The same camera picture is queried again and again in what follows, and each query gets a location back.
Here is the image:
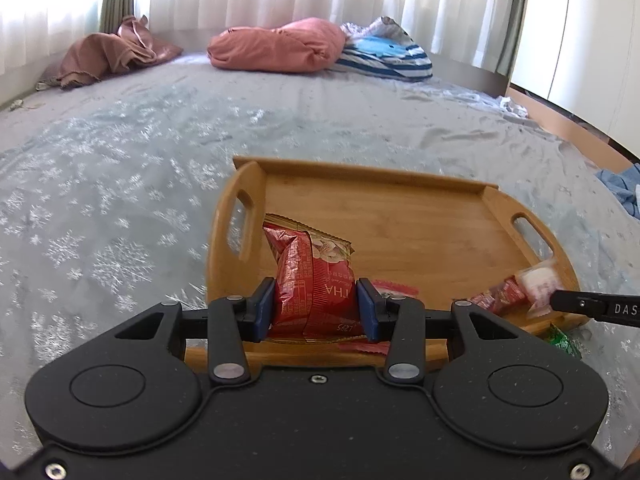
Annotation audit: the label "white wardrobe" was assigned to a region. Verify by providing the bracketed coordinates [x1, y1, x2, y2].
[510, 0, 640, 146]

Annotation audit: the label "wooden tray with handles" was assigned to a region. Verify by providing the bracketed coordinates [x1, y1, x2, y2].
[184, 156, 583, 376]

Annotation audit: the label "white patterned cloth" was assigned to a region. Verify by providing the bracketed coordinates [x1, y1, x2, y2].
[341, 16, 417, 43]

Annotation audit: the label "green snack packet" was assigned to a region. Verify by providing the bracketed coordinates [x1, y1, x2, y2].
[547, 324, 583, 360]

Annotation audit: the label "white crumpled cloth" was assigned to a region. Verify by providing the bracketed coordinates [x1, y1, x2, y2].
[492, 96, 530, 120]

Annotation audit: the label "blue striped pillow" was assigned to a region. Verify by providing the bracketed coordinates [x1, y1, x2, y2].
[334, 35, 435, 83]

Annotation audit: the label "red chocolate bar packet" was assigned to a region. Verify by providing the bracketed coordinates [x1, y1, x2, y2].
[467, 277, 528, 317]

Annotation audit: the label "pink pillow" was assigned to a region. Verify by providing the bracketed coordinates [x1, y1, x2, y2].
[206, 16, 348, 73]

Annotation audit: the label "large red snack packet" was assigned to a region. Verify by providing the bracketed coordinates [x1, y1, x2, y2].
[262, 213, 361, 343]

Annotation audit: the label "light blue clothes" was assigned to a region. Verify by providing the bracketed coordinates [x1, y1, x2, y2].
[594, 162, 640, 221]

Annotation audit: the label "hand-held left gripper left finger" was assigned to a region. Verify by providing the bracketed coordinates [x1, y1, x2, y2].
[114, 276, 276, 387]

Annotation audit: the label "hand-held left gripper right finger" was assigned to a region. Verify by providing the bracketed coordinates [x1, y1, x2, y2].
[356, 277, 523, 387]

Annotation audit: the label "white pink snack packet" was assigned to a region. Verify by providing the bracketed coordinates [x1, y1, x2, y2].
[517, 257, 563, 318]

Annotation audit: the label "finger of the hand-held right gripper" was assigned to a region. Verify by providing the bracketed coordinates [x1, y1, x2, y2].
[550, 287, 640, 330]

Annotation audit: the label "brown pink blanket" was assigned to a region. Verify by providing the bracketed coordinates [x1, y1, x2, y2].
[36, 15, 185, 92]

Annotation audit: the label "white red-striped flat packet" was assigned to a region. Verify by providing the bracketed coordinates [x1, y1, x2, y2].
[336, 279, 420, 356]

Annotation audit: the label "wooden bed frame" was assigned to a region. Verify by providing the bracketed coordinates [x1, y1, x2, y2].
[505, 84, 636, 171]

